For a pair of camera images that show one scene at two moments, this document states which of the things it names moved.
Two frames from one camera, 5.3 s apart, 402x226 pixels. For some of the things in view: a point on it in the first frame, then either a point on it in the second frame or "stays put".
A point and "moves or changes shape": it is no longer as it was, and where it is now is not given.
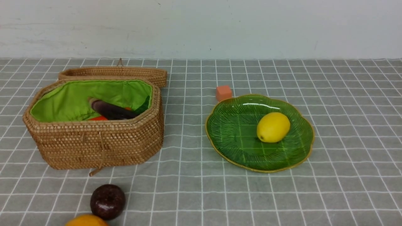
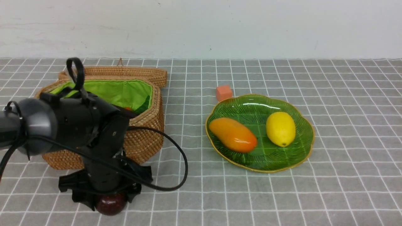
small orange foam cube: x=223 y=92 stays put
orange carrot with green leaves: x=140 y=110 stays put
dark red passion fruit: x=107 y=201 stays put
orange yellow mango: x=86 y=220 to x=232 y=135
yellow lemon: x=273 y=127 moves or changes shape
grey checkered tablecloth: x=352 y=176 stays put
